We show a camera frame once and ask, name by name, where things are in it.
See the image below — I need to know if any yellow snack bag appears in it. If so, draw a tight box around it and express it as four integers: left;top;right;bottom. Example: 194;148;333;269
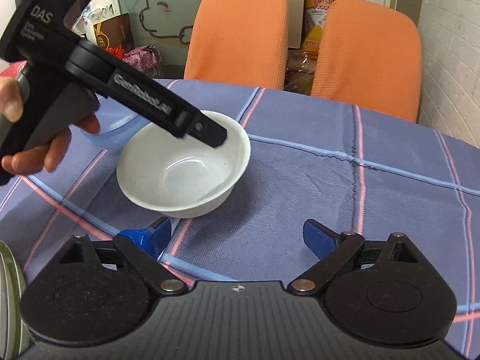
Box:
303;0;344;61

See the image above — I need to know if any pink patterned cloth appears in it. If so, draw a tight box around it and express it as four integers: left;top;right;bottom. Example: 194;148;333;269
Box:
122;45;163;71

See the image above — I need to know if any red cracker box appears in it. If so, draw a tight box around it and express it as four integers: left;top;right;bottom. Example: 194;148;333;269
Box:
0;63;26;80

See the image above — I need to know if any blue plastic bowl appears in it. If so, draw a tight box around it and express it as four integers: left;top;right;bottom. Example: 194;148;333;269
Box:
69;95;152;141

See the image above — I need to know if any brown gift bag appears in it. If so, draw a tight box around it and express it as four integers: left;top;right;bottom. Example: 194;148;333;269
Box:
94;13;134;51

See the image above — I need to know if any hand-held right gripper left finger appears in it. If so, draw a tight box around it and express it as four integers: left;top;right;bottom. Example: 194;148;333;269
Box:
56;217;190;295

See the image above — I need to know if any white ceramic bowl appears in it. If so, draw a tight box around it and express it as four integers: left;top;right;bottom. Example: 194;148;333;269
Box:
116;110;251;219

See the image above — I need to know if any light green plate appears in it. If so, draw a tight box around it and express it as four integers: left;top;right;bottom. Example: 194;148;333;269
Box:
0;241;29;349

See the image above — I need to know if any frosted glass panel with drawing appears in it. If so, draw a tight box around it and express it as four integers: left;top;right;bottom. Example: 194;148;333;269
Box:
112;0;211;80

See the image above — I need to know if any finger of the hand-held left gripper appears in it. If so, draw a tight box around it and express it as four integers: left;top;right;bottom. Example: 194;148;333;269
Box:
173;110;228;149

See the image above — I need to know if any blue plaid tablecloth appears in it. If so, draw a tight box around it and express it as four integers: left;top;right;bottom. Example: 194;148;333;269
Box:
0;79;480;357

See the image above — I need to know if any clear plastic bag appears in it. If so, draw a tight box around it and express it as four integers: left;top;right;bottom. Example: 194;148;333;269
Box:
284;48;319;95

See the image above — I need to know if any orange chair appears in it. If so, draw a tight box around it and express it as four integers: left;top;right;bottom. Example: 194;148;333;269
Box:
310;0;422;124
183;0;289;91

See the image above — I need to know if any person's left hand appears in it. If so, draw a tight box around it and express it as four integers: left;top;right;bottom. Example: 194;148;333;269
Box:
0;77;102;177

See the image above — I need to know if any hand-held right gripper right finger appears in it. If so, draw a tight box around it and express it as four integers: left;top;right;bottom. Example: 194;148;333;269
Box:
287;218;419;295

